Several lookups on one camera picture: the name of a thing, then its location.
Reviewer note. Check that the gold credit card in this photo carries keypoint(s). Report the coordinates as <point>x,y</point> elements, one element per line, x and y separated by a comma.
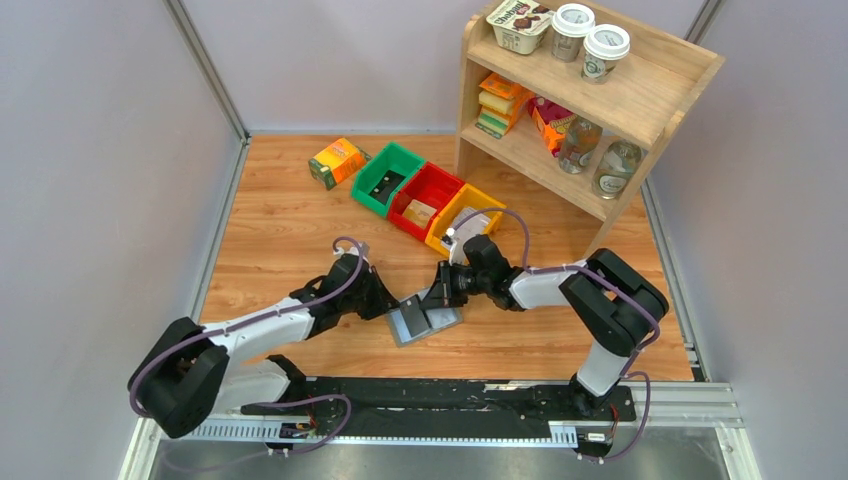
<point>419,213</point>

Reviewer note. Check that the stacked sponge pack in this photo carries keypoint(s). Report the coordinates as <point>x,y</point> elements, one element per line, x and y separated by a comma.
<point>502,103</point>

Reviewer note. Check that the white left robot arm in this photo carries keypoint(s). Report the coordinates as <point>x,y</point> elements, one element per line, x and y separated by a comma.
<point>194,370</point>

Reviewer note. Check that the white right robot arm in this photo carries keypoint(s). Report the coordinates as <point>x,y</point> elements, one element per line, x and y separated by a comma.
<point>619,307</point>

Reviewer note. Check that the aluminium rail frame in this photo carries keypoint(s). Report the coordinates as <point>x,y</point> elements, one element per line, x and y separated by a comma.
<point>658,404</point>

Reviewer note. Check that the clear glass bottle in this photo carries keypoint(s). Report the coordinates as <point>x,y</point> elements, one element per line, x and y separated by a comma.
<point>580,142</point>
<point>617,166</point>

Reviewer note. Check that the green plastic bin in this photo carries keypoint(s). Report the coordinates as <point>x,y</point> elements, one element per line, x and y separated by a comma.
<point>392,157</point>

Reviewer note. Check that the left clear glass bottle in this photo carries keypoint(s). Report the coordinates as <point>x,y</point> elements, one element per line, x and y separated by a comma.
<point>580,142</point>

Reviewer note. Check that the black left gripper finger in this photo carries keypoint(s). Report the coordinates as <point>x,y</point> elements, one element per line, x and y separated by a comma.
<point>375,310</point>
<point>376,290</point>

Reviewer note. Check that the left white lidded cup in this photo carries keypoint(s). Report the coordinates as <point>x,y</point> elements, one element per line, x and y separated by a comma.
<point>570,24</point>

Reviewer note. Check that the yellow plastic bin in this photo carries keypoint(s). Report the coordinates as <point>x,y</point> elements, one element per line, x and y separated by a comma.
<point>468,195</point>

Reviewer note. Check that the orange green sponge box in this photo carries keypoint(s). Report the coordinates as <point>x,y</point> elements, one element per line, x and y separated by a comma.
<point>337,162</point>

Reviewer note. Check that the white VIP card in bin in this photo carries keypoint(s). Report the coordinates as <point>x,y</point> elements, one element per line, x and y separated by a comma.
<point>467,223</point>

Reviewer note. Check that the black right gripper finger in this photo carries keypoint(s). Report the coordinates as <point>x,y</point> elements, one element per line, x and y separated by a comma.
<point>445,278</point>
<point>443,296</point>

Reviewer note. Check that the right clear glass bottle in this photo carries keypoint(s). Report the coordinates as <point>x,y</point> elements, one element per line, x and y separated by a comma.
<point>617,166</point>

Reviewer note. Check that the red plastic bin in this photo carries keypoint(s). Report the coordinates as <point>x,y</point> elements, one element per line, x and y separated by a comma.
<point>431,185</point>

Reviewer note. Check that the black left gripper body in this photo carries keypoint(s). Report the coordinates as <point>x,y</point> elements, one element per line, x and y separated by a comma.
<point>368,295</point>

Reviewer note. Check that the black credit card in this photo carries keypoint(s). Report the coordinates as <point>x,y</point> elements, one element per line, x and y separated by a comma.
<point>390,181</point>

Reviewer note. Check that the right white lidded cup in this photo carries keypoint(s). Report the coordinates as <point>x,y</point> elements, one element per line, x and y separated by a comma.
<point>605,46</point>

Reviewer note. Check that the red orange snack bag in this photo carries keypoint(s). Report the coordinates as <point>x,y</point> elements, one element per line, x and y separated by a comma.
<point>551,120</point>

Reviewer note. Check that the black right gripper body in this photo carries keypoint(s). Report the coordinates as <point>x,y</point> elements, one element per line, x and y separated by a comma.
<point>465,281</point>

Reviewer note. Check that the white lidded cup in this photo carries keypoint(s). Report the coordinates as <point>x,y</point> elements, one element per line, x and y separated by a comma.
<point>605,46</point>
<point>570,24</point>

